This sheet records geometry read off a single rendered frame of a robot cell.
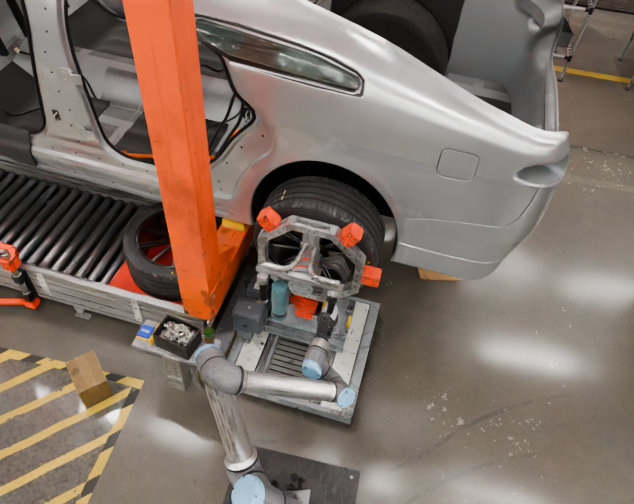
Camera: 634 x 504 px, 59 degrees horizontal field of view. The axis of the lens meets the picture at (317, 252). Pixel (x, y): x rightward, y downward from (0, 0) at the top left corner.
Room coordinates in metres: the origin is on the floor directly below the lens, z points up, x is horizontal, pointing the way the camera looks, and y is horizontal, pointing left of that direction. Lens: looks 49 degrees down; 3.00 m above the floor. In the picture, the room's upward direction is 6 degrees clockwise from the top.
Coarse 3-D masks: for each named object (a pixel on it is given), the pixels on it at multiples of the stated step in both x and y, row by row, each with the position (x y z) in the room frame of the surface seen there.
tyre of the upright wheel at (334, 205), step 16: (272, 192) 2.10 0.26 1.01; (288, 192) 1.99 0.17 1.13; (304, 192) 1.97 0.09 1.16; (320, 192) 1.96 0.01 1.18; (336, 192) 1.98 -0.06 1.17; (352, 192) 2.01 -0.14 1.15; (288, 208) 1.88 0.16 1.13; (304, 208) 1.86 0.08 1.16; (320, 208) 1.86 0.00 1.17; (336, 208) 1.87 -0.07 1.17; (352, 208) 1.92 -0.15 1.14; (368, 208) 1.97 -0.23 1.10; (256, 224) 1.92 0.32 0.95; (336, 224) 1.83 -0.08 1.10; (368, 224) 1.88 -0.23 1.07; (256, 240) 1.91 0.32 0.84; (368, 240) 1.81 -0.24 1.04; (368, 256) 1.80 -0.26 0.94
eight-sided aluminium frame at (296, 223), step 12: (288, 216) 1.85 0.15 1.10; (288, 228) 1.79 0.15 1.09; (300, 228) 1.78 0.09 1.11; (312, 228) 1.77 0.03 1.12; (324, 228) 1.80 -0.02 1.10; (336, 228) 1.79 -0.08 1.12; (264, 240) 1.81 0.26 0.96; (336, 240) 1.74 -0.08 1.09; (264, 252) 1.81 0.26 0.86; (348, 252) 1.73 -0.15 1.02; (360, 252) 1.77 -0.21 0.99; (360, 264) 1.72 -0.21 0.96; (276, 276) 1.80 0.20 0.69; (360, 276) 1.72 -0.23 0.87; (348, 288) 1.74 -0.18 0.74; (324, 300) 1.75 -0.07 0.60
